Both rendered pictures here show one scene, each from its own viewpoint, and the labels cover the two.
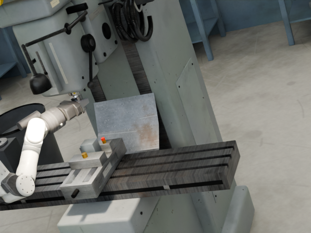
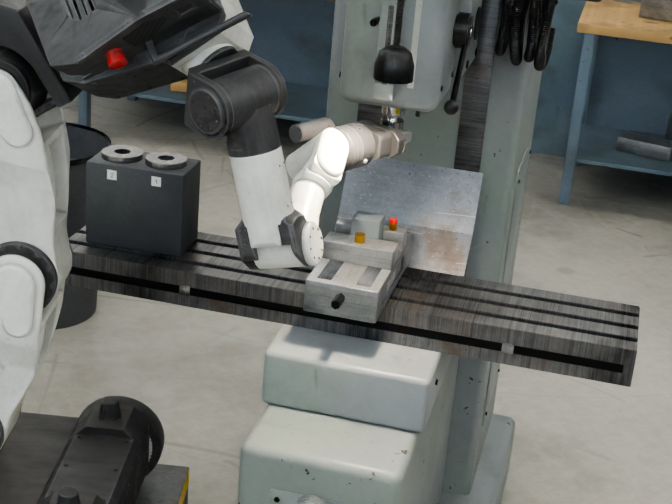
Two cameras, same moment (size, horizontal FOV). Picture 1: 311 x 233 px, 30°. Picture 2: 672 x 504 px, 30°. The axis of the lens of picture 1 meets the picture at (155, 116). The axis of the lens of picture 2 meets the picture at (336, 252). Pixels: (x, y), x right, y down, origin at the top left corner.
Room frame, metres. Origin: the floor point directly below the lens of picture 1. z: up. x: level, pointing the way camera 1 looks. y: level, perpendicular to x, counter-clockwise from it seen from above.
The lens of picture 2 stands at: (-0.15, 0.95, 1.96)
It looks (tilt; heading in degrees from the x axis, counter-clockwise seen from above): 22 degrees down; 346
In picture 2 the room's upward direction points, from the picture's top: 5 degrees clockwise
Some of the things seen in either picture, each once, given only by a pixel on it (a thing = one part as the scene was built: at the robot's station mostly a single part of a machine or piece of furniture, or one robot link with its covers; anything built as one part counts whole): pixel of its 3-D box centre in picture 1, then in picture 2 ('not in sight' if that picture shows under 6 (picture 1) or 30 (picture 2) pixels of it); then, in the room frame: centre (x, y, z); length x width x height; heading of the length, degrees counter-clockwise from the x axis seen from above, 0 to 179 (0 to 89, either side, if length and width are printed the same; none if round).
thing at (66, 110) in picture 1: (62, 114); (363, 143); (2.16, 0.34, 1.23); 0.13 x 0.12 x 0.10; 39
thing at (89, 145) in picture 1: (90, 148); (367, 229); (2.23, 0.30, 1.02); 0.06 x 0.05 x 0.06; 64
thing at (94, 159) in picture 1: (88, 160); (360, 250); (2.18, 0.33, 1.00); 0.15 x 0.06 x 0.04; 64
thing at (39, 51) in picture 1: (46, 67); (389, 43); (2.12, 0.32, 1.44); 0.04 x 0.04 x 0.21; 64
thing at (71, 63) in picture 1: (57, 49); (403, 19); (2.22, 0.27, 1.47); 0.21 x 0.19 x 0.32; 64
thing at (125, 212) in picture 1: (117, 196); (370, 341); (2.21, 0.27, 0.77); 0.50 x 0.35 x 0.12; 154
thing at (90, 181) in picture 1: (93, 163); (361, 261); (2.20, 0.31, 0.96); 0.35 x 0.15 x 0.11; 154
